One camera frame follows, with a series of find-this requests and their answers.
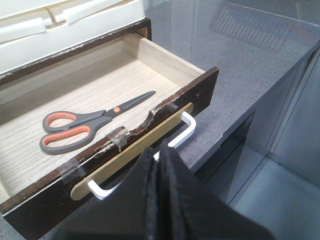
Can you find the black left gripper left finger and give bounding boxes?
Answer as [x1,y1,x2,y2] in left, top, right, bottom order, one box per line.
[54,147,156,240]

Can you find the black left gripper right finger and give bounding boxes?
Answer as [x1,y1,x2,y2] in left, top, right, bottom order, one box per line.
[147,140,274,240]

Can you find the white drawer handle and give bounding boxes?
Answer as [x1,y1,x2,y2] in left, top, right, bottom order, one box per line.
[87,111,197,201]

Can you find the wooden drawer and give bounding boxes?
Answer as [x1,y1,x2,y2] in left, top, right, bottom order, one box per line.
[0,33,219,240]

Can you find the grey orange scissors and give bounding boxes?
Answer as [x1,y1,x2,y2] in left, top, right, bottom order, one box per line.
[39,90,156,155]

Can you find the clear tape strip on drawer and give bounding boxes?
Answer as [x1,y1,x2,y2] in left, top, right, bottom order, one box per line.
[106,126,129,153]

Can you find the dark brown wooden drawer cabinet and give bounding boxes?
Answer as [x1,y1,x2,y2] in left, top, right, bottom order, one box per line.
[0,17,152,86]

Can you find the clear tape strip near corner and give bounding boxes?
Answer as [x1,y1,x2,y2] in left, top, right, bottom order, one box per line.
[57,158,86,185]

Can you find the white plastic organizer box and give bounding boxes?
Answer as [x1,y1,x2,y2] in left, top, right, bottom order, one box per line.
[0,0,145,74]

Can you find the brass handle backplate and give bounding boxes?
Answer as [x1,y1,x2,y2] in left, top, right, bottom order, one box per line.
[70,103,194,201]

